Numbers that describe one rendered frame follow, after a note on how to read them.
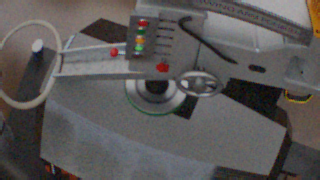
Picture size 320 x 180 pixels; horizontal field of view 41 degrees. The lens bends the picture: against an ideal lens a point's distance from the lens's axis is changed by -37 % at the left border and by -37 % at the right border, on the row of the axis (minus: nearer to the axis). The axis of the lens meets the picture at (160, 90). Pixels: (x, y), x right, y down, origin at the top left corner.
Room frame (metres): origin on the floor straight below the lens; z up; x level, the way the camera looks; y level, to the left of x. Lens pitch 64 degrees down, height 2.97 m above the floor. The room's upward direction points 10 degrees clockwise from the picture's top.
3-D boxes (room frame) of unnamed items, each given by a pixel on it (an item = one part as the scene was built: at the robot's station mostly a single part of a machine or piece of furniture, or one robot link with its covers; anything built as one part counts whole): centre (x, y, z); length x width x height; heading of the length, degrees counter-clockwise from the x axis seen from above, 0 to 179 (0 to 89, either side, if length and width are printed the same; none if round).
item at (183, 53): (1.05, -0.07, 1.35); 0.36 x 0.22 x 0.45; 93
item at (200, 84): (0.93, -0.11, 1.22); 0.15 x 0.10 x 0.15; 93
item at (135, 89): (1.04, 0.01, 0.87); 0.21 x 0.21 x 0.01
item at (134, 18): (0.93, 0.08, 1.40); 0.08 x 0.03 x 0.28; 93
